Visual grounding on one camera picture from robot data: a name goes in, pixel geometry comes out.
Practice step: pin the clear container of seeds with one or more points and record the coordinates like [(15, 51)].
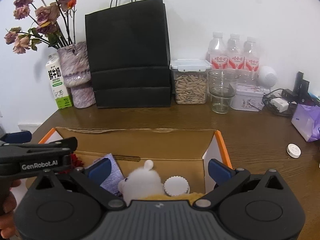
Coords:
[(190, 81)]

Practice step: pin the red orange cardboard box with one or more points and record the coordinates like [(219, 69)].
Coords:
[(174, 152)]

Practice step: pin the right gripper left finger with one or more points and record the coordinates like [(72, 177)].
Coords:
[(90, 180)]

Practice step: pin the water bottle middle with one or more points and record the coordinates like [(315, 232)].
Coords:
[(235, 56)]

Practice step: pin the white floral tin box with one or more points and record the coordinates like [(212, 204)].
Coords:
[(248, 98)]

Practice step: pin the black paper shopping bag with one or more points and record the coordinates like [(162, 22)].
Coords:
[(129, 55)]

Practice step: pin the black device stand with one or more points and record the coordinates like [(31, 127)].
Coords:
[(301, 86)]

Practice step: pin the water bottle left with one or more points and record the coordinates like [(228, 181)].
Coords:
[(217, 51)]

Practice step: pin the white charger with cables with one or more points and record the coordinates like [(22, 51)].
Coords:
[(278, 105)]

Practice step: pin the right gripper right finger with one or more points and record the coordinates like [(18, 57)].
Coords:
[(228, 182)]

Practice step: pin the red artificial flower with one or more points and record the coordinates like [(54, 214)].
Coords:
[(75, 162)]

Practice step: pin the purple tissue pack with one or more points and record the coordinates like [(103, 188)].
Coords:
[(306, 121)]

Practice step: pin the water bottle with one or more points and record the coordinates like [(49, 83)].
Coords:
[(235, 56), (251, 60), (217, 51)]

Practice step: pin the yellow white plush toy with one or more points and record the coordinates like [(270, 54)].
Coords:
[(144, 183)]

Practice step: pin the person's left hand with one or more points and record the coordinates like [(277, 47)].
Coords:
[(7, 224)]

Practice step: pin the clear glass cup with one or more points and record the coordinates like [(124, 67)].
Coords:
[(222, 84)]

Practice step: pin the white jar lid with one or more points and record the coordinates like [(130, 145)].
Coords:
[(176, 186)]

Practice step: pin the purple cloth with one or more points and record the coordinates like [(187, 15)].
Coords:
[(112, 172)]

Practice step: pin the white green milk carton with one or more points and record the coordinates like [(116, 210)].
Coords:
[(61, 93)]

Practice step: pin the dried pink rose bouquet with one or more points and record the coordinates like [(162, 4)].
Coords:
[(54, 25)]

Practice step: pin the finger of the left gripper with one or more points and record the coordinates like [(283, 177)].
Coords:
[(17, 138), (63, 146)]

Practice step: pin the white round speaker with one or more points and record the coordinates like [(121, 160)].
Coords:
[(267, 77)]

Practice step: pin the water bottle right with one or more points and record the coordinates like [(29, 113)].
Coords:
[(251, 60)]

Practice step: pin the purple ceramic vase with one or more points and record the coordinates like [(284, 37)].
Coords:
[(76, 74)]

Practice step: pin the small white round lid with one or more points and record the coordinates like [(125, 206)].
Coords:
[(293, 150)]

